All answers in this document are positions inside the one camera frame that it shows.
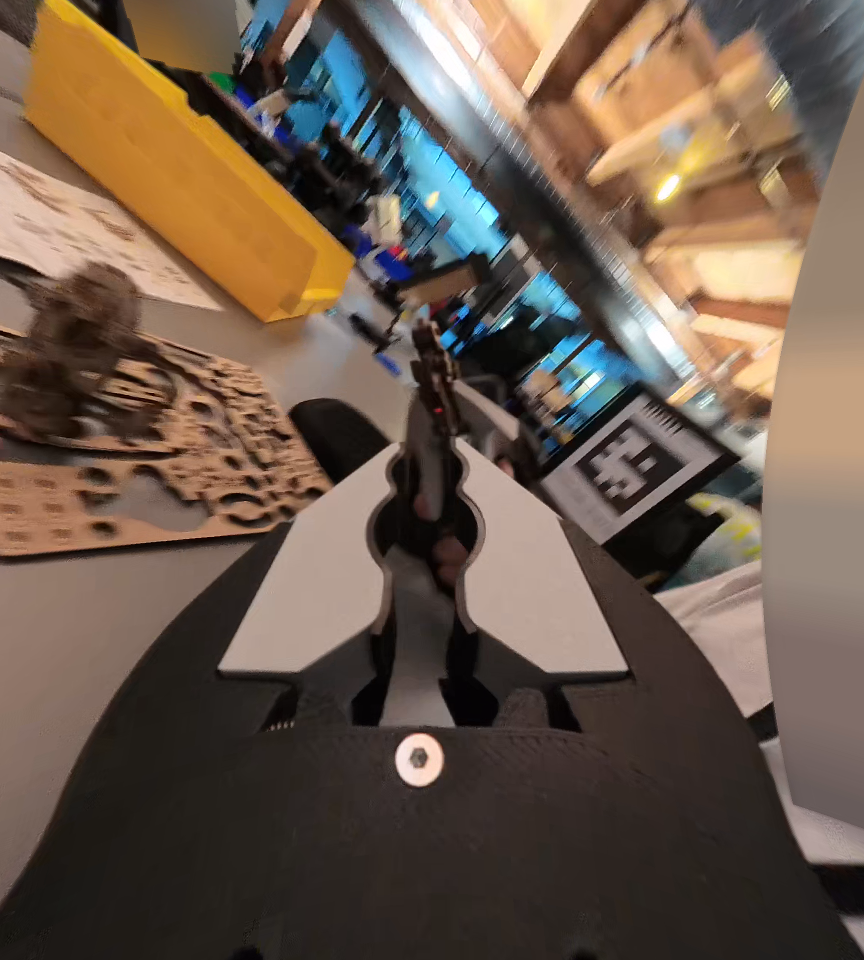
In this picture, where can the rack of dark equipment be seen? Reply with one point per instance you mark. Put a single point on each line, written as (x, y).
(334, 180)

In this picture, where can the person's right hand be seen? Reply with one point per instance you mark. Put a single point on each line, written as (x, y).
(450, 559)

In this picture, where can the yellow plastic bin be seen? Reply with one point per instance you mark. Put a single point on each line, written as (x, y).
(177, 187)

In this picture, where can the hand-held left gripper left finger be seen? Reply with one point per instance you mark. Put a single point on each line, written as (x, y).
(304, 600)

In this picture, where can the fiducial marker board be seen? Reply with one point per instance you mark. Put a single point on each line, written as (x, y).
(574, 495)

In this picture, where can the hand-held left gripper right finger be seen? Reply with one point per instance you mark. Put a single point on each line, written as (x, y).
(544, 600)

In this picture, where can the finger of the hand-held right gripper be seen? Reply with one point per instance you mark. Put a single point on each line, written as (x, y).
(488, 416)
(426, 450)

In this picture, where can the ceiling spot lamp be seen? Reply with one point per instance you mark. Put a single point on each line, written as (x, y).
(668, 187)

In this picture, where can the model instruction booklet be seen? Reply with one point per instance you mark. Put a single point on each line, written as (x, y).
(27, 217)

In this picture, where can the wooden gear mechanism model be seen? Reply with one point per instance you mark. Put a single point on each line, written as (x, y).
(435, 375)

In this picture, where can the black textured wrist rest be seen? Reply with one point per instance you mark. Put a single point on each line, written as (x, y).
(334, 435)

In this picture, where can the wooden frame with axle shafts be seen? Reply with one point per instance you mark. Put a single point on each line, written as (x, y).
(79, 315)

